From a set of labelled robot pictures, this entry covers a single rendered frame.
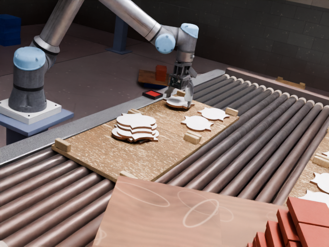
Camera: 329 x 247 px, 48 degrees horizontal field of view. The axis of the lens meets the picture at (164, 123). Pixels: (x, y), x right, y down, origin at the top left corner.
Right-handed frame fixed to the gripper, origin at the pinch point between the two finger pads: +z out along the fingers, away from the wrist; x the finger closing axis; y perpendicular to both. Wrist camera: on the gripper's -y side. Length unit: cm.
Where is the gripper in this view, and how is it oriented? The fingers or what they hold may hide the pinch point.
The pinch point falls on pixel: (178, 101)
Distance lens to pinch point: 171.7
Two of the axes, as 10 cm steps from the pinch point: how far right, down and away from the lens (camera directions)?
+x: 8.4, 3.4, -4.2
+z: -1.5, 9.0, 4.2
